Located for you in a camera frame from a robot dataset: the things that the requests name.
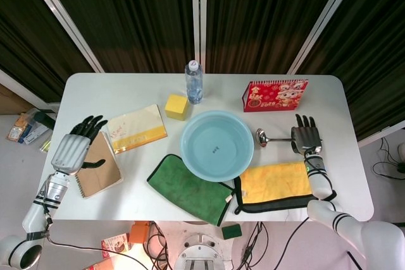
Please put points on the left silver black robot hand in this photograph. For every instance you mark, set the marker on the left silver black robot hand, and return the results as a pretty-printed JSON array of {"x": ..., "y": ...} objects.
[{"x": 69, "y": 153}]

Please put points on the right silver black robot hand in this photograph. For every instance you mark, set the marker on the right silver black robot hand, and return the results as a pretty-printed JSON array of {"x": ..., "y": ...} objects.
[{"x": 305, "y": 137}]

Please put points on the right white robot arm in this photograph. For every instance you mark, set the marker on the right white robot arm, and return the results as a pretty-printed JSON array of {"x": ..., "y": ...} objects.
[{"x": 348, "y": 229}]

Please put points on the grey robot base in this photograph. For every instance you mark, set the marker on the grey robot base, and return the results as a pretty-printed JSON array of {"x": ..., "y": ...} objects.
[{"x": 202, "y": 251}]

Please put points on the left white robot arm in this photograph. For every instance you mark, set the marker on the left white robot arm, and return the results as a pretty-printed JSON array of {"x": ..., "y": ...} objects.
[{"x": 34, "y": 216}]

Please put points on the light blue plastic basin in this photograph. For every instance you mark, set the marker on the light blue plastic basin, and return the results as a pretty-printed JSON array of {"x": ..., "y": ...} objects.
[{"x": 218, "y": 146}]

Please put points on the clear plastic water bottle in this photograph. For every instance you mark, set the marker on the clear plastic water bottle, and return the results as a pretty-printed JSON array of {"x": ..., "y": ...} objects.
[{"x": 193, "y": 83}]

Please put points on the brown spiral notebook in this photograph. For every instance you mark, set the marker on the brown spiral notebook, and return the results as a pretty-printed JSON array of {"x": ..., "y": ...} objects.
[{"x": 99, "y": 178}]

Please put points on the blue white small box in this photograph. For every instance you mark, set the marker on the blue white small box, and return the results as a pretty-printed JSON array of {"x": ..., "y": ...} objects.
[{"x": 31, "y": 135}]

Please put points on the black device on floor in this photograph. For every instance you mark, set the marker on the black device on floor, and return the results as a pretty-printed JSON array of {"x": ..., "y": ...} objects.
[{"x": 44, "y": 119}]

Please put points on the red 2026 desk calendar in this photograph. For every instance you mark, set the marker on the red 2026 desk calendar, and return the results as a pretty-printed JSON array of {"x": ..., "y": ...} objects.
[{"x": 275, "y": 96}]

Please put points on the yellow microfibre cloth black trim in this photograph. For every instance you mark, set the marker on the yellow microfibre cloth black trim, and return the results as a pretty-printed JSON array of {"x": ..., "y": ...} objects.
[{"x": 275, "y": 181}]

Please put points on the orange card packet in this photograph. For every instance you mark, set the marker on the orange card packet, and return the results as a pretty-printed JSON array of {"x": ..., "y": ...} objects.
[{"x": 15, "y": 127}]

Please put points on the cream yellow Lexicon book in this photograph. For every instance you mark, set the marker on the cream yellow Lexicon book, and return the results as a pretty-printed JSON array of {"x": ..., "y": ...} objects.
[{"x": 136, "y": 127}]

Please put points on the red snack packet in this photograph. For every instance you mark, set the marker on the red snack packet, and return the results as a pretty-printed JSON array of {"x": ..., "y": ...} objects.
[{"x": 115, "y": 244}]

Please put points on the orange box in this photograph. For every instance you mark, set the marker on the orange box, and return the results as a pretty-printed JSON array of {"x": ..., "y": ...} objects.
[{"x": 139, "y": 232}]

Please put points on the yellow cube block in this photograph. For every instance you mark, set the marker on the yellow cube block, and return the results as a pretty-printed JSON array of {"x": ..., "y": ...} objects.
[{"x": 176, "y": 107}]

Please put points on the green sponge block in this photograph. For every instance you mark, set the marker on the green sponge block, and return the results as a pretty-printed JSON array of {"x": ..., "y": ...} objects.
[{"x": 231, "y": 232}]

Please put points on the green microfibre cloth black trim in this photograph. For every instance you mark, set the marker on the green microfibre cloth black trim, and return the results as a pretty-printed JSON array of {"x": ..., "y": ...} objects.
[{"x": 186, "y": 187}]

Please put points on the white partition post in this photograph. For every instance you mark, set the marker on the white partition post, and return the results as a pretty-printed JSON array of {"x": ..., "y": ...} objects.
[
  {"x": 198, "y": 14},
  {"x": 322, "y": 20},
  {"x": 63, "y": 18}
]

